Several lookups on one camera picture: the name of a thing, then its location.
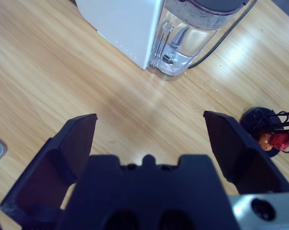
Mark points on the clear water tank grey lid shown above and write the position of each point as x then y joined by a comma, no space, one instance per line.
190,36

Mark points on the orange coffee capsule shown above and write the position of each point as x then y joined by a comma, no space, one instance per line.
265,141

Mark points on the red coffee capsule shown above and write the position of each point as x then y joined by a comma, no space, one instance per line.
281,141

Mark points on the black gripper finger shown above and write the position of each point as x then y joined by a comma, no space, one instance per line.
51,167
245,163

